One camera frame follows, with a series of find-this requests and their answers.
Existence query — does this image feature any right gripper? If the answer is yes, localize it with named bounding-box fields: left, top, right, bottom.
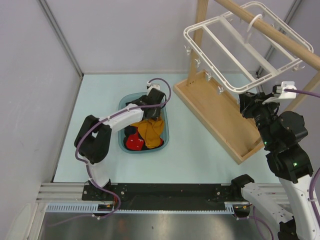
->
left=237, top=90, right=280, bottom=147

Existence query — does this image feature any white plastic clip hanger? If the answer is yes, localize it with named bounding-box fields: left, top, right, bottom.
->
left=183, top=1, right=318, bottom=94

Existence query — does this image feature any mustard yellow sock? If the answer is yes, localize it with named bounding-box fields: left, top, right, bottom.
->
left=131, top=117, right=165, bottom=149

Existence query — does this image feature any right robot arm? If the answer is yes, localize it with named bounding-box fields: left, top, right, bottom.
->
left=230, top=92, right=320, bottom=240

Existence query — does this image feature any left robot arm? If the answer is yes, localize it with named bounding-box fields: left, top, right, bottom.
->
left=74, top=85, right=170, bottom=200

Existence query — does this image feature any wooden hanger stand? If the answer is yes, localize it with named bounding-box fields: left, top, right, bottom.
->
left=173, top=0, right=320, bottom=164

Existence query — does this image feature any blue plastic sock basin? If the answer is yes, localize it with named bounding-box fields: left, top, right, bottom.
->
left=118, top=107, right=169, bottom=154

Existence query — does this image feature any red sock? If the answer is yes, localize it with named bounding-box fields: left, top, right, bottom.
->
left=125, top=133, right=145, bottom=151

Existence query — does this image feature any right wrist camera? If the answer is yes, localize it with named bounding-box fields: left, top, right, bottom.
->
left=262, top=81, right=297, bottom=105

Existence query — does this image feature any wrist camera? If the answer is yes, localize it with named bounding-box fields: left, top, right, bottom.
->
left=262, top=81, right=297, bottom=105
left=146, top=83, right=161, bottom=91

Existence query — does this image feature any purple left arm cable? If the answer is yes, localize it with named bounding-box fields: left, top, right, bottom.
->
left=47, top=77, right=172, bottom=226

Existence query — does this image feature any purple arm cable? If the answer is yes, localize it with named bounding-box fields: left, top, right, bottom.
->
left=47, top=77, right=172, bottom=226
left=252, top=88, right=320, bottom=240

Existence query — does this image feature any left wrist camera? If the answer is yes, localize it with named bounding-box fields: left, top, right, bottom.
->
left=146, top=83, right=161, bottom=91

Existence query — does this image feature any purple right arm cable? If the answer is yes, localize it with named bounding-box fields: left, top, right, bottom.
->
left=252, top=88, right=320, bottom=240

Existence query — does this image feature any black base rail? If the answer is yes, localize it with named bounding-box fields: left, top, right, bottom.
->
left=82, top=182, right=241, bottom=211

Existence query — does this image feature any aluminium frame post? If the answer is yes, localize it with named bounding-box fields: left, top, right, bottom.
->
left=37, top=0, right=84, bottom=77

